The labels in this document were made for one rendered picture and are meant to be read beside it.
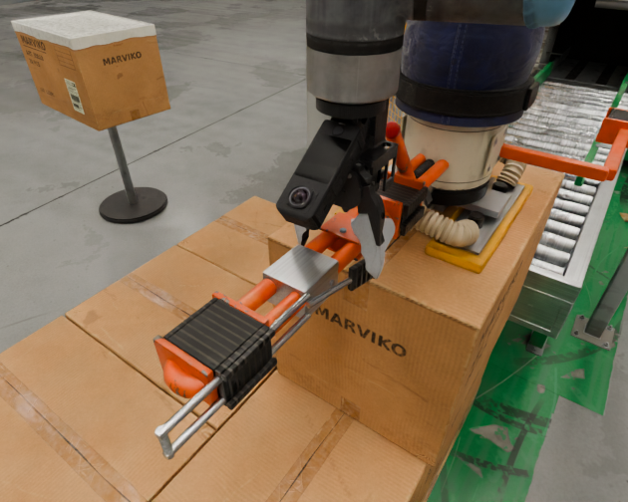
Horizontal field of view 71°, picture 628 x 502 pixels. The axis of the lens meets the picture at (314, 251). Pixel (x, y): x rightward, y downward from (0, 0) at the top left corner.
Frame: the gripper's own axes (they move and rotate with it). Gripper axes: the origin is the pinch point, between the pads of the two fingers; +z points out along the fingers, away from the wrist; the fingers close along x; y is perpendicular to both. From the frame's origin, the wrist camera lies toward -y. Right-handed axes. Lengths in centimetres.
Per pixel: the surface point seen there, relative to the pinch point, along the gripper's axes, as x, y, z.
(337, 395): 5.8, 12.4, 48.0
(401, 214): -2.7, 13.0, -1.0
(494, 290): -16.3, 22.2, 13.0
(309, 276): -0.4, -5.9, -1.7
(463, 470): -22, 48, 108
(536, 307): -22, 79, 59
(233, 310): 2.1, -15.4, -2.6
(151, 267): 81, 21, 53
